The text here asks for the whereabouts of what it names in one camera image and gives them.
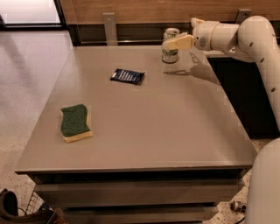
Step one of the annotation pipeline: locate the green yellow scrub sponge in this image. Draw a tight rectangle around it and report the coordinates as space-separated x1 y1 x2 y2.
60 104 93 143

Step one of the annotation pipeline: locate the metal wall bracket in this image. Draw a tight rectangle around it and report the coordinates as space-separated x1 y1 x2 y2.
235 8 252 25
102 12 118 46

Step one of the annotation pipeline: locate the left metal wall bracket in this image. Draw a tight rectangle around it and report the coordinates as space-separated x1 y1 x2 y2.
102 12 118 46

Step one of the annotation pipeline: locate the black white power strip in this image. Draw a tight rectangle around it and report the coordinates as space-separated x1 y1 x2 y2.
231 201 246 213

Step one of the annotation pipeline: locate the dark blue snack packet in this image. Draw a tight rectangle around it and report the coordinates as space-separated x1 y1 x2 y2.
110 68 144 85

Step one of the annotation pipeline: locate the grey drawer cabinet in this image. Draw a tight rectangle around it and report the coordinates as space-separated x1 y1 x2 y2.
16 46 256 224

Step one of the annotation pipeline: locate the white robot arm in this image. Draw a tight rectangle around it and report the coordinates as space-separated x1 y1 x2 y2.
162 16 280 224

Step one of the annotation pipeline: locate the wire mesh basket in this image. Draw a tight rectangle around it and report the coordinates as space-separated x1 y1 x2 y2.
25 192 47 214

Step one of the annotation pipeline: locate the dark brown bag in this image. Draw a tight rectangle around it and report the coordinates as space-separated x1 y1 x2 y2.
0 189 57 224

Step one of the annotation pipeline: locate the white green 7up can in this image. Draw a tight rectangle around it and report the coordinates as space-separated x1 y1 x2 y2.
162 28 179 64

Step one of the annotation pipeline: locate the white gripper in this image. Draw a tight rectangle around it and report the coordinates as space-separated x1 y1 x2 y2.
162 17 219 51

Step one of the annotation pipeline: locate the right metal wall bracket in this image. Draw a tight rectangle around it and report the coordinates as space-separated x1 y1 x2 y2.
235 8 252 25

